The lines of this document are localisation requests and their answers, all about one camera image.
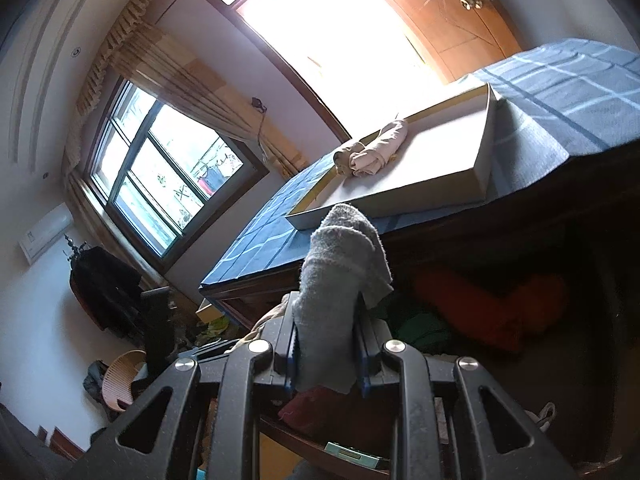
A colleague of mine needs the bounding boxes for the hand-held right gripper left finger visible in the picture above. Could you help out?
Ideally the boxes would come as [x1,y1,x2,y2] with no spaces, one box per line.
[65,294,301,480]

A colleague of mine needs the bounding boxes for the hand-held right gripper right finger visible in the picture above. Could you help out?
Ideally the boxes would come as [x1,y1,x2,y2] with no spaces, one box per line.
[352,294,576,480]

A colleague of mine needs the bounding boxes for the dark red underwear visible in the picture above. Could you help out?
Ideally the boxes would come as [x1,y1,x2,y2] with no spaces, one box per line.
[277,385,396,441]

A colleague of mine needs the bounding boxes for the dark wooden drawer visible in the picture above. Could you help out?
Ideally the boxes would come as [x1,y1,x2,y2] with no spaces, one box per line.
[250,240,626,480]

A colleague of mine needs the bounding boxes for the green and navy underwear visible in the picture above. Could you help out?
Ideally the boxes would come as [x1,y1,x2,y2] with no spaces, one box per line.
[390,305,453,353]

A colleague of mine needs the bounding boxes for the grey underwear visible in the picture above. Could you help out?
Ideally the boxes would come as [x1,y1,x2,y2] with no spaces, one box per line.
[299,203,394,393]

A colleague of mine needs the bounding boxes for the bright red sock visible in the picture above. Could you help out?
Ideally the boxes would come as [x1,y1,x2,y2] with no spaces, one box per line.
[415,267,571,353]

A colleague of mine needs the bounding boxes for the shallow cardboard tray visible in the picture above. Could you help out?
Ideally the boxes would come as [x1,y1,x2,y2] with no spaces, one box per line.
[285,82,501,231]

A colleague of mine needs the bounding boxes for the beige underwear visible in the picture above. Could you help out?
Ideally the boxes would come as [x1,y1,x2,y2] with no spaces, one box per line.
[333,119,409,178]

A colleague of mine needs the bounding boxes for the teal box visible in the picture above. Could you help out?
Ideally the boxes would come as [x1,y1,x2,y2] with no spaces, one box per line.
[324,441,392,469]

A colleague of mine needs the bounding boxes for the yellow green cloth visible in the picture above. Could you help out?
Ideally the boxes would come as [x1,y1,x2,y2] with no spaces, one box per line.
[200,317,241,346]

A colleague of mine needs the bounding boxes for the black chair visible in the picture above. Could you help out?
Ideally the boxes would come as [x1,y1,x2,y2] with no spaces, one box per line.
[140,287,173,371]

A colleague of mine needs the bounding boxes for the dark wooden desk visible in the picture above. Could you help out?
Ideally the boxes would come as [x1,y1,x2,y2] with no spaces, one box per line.
[199,145,640,480]

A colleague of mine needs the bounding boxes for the wicker basket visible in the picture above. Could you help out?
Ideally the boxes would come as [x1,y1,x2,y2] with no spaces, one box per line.
[102,349,148,411]

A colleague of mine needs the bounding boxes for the white cloth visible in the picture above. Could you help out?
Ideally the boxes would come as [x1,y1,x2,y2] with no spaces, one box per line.
[530,402,558,431]

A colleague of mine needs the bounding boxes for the dark clothes on rack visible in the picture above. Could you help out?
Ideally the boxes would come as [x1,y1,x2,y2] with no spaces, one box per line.
[70,235,143,333]

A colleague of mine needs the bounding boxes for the dark framed window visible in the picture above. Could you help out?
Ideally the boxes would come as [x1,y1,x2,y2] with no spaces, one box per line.
[85,77,271,261]

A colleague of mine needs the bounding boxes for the white air conditioner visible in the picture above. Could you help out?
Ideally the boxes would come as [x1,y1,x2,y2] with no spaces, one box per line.
[19,203,73,263]

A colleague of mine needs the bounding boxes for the golden patterned curtain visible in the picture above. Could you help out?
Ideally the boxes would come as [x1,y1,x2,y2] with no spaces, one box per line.
[107,25,301,181]

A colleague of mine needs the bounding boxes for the blue checkered tablecloth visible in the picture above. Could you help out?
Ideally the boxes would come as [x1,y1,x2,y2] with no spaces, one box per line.
[200,38,640,301]

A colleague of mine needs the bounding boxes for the orange wooden door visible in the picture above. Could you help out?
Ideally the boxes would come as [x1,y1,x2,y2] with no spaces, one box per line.
[372,0,523,83]

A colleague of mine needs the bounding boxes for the golden pleated curtain valance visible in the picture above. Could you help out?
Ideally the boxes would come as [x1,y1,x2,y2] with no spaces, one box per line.
[62,0,201,171]

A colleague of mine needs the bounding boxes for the dark wooden door frame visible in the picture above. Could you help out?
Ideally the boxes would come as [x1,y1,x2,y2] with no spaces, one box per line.
[191,0,353,143]

